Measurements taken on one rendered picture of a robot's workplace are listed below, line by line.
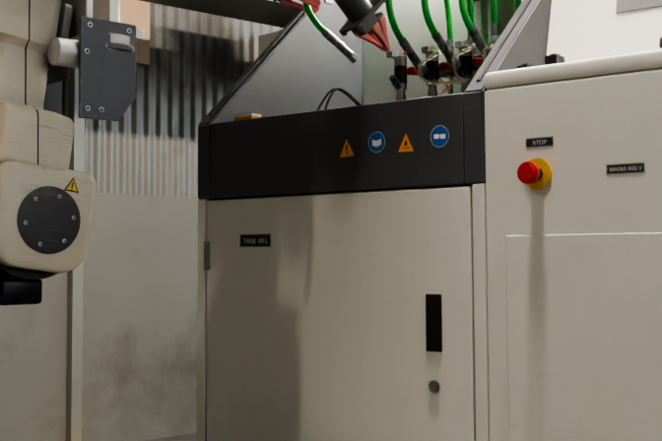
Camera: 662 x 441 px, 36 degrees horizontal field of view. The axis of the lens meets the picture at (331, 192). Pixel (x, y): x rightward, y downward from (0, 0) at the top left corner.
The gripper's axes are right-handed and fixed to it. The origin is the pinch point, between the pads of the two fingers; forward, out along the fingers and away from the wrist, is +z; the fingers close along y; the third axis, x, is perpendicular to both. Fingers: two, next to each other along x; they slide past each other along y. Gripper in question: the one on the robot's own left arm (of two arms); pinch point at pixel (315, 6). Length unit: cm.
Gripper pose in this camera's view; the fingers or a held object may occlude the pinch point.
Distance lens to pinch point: 218.5
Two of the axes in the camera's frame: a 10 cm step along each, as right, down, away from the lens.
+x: -6.4, 7.0, -3.1
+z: 7.5, 6.6, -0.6
